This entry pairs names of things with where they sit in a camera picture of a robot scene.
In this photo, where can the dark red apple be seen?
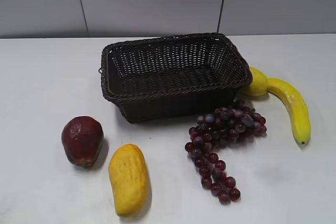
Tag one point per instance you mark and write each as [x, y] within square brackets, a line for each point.
[82, 139]

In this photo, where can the yellow mango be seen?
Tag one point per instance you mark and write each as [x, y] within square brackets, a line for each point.
[129, 179]

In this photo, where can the yellow banana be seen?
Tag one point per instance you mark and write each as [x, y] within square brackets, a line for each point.
[296, 107]

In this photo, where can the black woven rectangular basket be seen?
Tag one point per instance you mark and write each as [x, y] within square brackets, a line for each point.
[172, 76]

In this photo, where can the purple grape bunch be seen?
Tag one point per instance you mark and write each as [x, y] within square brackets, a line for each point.
[227, 126]

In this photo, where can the yellow lemon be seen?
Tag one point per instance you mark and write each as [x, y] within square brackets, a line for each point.
[258, 86]

